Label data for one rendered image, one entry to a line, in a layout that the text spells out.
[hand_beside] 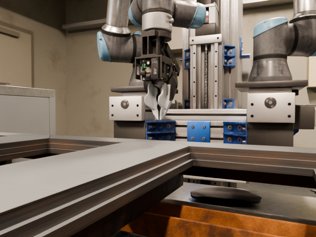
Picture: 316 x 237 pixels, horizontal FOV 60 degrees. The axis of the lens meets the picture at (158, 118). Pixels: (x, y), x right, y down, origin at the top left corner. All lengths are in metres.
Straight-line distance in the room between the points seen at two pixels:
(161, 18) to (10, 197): 0.52
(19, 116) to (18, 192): 1.10
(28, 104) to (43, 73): 3.50
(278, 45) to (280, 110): 0.27
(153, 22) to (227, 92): 0.64
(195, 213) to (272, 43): 0.66
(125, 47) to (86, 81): 3.92
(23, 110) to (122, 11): 0.65
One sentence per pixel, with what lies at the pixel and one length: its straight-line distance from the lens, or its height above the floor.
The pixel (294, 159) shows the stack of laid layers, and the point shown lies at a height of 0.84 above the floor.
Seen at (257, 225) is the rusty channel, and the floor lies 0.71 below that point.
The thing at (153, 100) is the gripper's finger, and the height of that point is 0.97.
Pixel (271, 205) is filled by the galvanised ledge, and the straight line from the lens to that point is 0.84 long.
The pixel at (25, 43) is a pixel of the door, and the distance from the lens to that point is 4.66.
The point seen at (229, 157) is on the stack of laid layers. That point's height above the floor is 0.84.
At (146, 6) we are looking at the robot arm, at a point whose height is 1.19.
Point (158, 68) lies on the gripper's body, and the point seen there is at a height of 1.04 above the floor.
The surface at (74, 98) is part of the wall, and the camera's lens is 5.18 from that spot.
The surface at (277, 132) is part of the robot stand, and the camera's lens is 0.93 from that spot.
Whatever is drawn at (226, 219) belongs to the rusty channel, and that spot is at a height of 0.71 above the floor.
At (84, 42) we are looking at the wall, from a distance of 5.17.
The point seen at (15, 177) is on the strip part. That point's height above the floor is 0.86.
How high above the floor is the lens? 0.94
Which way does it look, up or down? 1 degrees down
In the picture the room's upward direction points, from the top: straight up
